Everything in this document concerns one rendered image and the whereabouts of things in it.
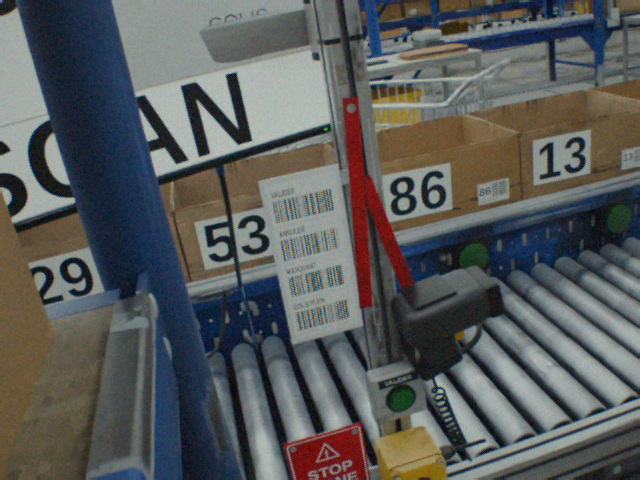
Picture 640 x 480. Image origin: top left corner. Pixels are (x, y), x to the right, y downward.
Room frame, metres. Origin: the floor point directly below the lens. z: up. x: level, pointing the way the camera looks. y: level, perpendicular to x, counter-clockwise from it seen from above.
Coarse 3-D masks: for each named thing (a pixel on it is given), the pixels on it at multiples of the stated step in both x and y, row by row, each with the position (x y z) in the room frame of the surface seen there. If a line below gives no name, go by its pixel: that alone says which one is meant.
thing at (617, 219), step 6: (612, 210) 1.25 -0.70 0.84; (618, 210) 1.25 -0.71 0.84; (624, 210) 1.26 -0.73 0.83; (606, 216) 1.26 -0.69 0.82; (612, 216) 1.25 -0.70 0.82; (618, 216) 1.25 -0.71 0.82; (624, 216) 1.25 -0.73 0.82; (606, 222) 1.26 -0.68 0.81; (612, 222) 1.25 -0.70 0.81; (618, 222) 1.25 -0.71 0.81; (624, 222) 1.26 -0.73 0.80; (606, 228) 1.26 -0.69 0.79; (612, 228) 1.25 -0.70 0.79; (618, 228) 1.25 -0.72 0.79; (624, 228) 1.26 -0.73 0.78
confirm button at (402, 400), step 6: (402, 390) 0.58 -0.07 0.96; (408, 390) 0.58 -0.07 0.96; (396, 396) 0.58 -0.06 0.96; (402, 396) 0.58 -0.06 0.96; (408, 396) 0.58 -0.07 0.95; (390, 402) 0.58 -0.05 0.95; (396, 402) 0.58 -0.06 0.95; (402, 402) 0.58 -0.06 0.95; (408, 402) 0.58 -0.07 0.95; (396, 408) 0.58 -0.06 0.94; (402, 408) 0.58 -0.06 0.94
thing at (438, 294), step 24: (408, 288) 0.61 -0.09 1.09; (432, 288) 0.59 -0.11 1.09; (456, 288) 0.58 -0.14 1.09; (480, 288) 0.57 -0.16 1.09; (408, 312) 0.56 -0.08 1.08; (432, 312) 0.56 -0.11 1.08; (456, 312) 0.56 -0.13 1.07; (480, 312) 0.57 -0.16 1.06; (408, 336) 0.56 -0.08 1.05; (432, 336) 0.56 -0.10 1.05; (456, 336) 0.59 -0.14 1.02; (432, 360) 0.57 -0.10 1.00; (456, 360) 0.57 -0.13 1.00
